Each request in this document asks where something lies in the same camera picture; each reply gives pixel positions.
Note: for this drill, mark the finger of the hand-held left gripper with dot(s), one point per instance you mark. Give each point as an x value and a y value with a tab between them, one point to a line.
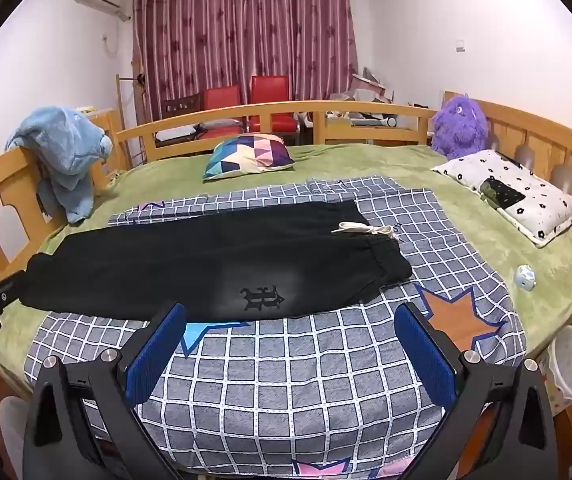
8	285

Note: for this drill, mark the geometric patterned pillow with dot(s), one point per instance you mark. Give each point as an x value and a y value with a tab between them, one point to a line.
248	157

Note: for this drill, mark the wooden bed frame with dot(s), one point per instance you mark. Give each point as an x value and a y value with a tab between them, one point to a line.
276	110

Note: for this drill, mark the green bed sheet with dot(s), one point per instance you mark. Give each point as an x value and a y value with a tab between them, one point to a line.
505	240

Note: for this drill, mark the pile of cardboard and papers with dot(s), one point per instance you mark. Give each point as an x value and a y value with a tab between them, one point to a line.
370	105

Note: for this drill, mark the dark green cloth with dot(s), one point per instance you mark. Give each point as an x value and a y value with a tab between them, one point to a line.
503	192

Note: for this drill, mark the red chair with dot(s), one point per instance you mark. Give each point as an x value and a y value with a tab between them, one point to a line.
271	90
222	97

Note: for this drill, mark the purple plush toy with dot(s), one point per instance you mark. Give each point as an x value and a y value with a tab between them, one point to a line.
458	125

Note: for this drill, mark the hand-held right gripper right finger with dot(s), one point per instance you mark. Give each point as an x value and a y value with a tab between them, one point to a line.
425	355

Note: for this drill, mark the white flower print pillow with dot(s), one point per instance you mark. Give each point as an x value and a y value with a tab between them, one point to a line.
540	205

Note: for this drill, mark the blue plush toy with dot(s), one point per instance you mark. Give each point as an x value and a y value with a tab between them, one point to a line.
66	150

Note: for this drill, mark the black pants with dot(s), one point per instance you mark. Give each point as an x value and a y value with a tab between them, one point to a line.
191	265

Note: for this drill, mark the grey plaid star blanket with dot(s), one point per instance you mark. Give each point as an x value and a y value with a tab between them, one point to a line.
291	375

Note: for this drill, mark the small white blue gadget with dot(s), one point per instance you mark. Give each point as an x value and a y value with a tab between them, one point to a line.
524	278

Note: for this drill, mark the dark wooden chair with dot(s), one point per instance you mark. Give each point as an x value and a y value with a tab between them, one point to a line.
182	104

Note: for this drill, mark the wooden coat rack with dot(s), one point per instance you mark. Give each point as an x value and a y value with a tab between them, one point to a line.
138	110

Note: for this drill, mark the maroon striped curtain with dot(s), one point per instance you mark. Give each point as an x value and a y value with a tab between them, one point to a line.
246	25

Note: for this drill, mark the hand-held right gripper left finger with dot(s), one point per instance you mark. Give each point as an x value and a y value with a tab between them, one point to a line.
158	350

